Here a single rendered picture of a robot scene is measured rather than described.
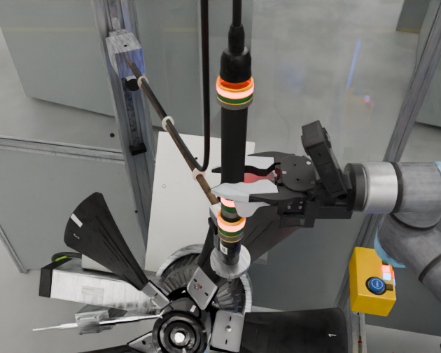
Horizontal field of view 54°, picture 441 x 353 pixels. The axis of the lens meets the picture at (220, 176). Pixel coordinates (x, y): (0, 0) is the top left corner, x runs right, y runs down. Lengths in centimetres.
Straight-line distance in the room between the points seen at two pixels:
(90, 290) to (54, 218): 102
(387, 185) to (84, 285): 81
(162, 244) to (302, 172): 66
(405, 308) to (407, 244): 155
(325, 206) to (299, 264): 134
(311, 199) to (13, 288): 224
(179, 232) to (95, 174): 71
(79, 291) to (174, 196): 34
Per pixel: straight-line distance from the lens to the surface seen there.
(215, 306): 103
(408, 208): 66
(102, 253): 102
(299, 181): 60
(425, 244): 71
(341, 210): 66
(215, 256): 76
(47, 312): 253
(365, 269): 128
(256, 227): 90
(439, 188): 66
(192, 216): 117
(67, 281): 119
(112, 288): 115
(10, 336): 254
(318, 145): 55
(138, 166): 148
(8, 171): 203
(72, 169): 184
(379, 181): 63
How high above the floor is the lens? 208
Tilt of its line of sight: 44 degrees down
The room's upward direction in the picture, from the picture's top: straight up
